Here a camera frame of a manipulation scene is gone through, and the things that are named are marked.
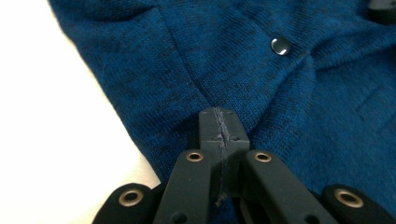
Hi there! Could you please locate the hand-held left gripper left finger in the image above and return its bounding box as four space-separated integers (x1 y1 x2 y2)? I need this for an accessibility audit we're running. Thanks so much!
151 106 225 224

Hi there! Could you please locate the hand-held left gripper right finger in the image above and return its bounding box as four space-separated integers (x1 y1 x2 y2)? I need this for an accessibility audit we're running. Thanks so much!
221 106 340 224

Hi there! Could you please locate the dark blue knit cardigan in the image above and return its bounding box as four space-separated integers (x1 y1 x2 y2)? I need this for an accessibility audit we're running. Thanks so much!
48 0 396 224

